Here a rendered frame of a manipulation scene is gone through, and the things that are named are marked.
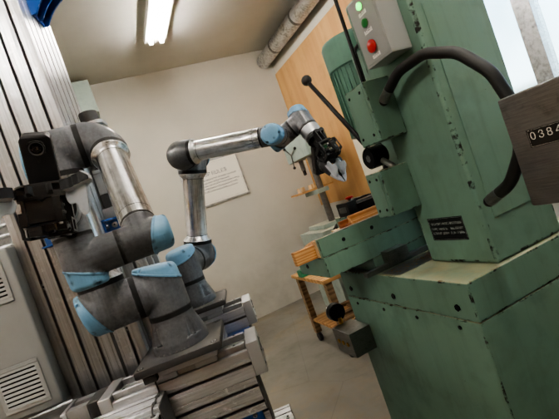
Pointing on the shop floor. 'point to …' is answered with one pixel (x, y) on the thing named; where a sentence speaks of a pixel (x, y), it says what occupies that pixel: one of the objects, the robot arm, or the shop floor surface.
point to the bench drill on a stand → (297, 151)
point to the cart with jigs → (328, 298)
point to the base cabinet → (467, 360)
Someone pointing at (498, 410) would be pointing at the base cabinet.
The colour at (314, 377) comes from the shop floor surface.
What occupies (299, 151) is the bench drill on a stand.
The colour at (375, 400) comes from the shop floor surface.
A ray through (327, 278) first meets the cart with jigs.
